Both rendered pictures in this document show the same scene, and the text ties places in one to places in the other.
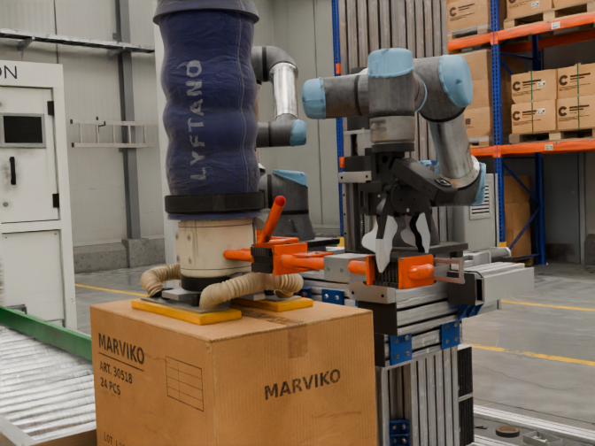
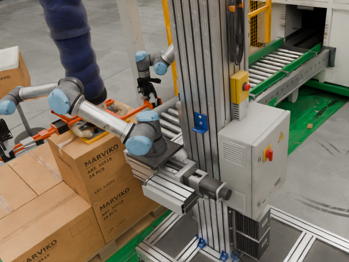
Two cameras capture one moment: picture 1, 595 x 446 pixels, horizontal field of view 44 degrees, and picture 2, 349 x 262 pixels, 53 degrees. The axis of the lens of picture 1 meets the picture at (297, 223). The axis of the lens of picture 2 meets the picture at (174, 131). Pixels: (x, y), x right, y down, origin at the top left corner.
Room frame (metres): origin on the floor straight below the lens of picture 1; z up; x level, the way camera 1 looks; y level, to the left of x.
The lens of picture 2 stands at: (2.15, -1.87, 2.16)
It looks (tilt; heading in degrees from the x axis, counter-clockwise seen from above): 34 degrees down; 89
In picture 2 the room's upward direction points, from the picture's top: 9 degrees counter-clockwise
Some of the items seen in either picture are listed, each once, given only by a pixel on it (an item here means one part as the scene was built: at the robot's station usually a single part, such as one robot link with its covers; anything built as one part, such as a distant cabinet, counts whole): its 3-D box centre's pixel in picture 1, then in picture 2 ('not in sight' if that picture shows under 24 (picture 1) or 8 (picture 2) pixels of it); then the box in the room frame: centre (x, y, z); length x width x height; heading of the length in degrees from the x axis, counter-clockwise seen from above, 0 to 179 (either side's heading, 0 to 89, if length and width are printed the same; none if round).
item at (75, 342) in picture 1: (53, 329); (283, 75); (3.37, 1.14, 0.60); 1.60 x 0.10 x 0.09; 38
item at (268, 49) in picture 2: not in sight; (239, 64); (3.04, 1.57, 0.60); 1.60 x 0.10 x 0.09; 38
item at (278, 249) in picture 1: (279, 257); (59, 126); (1.49, 0.04, 1.07); 0.10 x 0.08 x 0.06; 127
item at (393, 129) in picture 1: (390, 132); not in sight; (1.23, -0.16, 1.30); 0.08 x 0.08 x 0.05
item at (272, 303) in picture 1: (253, 292); (105, 127); (1.75, 0.11, 0.97); 0.34 x 0.10 x 0.05; 37
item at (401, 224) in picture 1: (412, 226); (152, 142); (2.07, -0.32, 1.09); 0.15 x 0.15 x 0.10
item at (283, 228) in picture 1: (291, 225); not in sight; (2.43, 0.02, 1.09); 0.15 x 0.15 x 0.10
